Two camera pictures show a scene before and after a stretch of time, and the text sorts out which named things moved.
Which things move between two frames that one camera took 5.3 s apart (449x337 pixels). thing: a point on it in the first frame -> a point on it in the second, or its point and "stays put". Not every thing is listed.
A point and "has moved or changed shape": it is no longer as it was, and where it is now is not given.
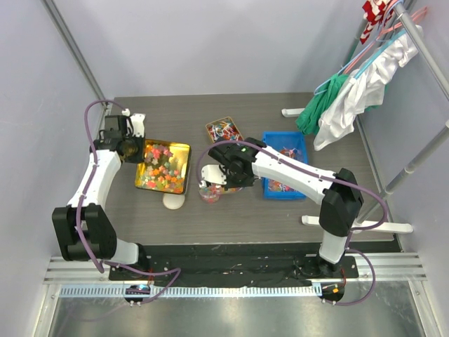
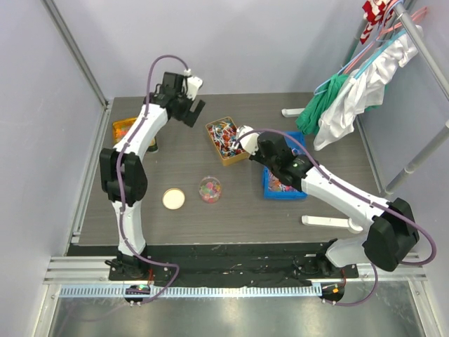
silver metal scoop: (231, 189) -> (243, 130)
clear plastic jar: (210, 194) stays put
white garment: (365, 90) stays put
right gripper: (225, 170) -> (256, 157)
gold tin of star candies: (166, 168) has moved or changed shape
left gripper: (140, 157) -> (188, 117)
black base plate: (243, 262) stays put
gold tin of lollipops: (223, 130) stays put
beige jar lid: (173, 201) stays put
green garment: (308, 118) stays put
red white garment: (376, 12) stays put
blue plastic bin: (294, 143) stays put
